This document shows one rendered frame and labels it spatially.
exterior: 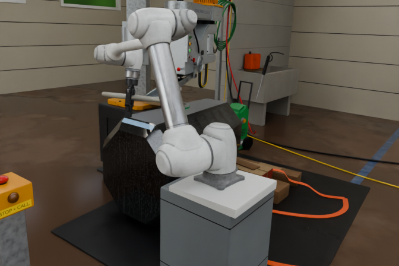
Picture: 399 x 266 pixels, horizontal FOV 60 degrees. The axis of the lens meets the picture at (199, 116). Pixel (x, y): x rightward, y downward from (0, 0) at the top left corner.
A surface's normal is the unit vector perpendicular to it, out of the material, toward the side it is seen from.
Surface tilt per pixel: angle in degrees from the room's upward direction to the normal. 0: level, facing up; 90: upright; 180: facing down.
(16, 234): 90
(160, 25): 70
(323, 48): 90
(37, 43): 90
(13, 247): 90
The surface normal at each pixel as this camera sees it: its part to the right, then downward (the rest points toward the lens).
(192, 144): 0.55, -0.27
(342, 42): -0.62, 0.18
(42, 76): 0.78, 0.18
